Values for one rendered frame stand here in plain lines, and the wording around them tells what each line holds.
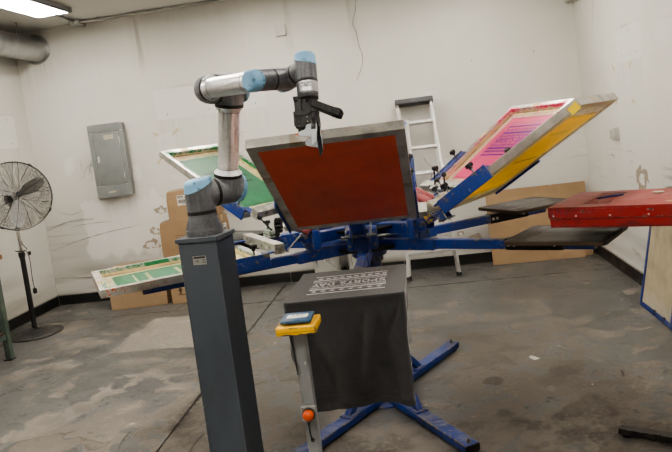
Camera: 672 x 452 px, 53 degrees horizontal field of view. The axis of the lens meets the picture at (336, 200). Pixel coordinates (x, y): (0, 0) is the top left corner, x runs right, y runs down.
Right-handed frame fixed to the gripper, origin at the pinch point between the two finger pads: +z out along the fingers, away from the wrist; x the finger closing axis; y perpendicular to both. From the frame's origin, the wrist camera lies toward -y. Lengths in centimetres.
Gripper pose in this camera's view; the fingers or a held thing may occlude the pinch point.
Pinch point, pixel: (319, 151)
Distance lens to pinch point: 229.8
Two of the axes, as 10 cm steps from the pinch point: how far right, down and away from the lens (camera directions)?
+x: -1.4, -1.8, -9.7
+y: -9.9, 1.1, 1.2
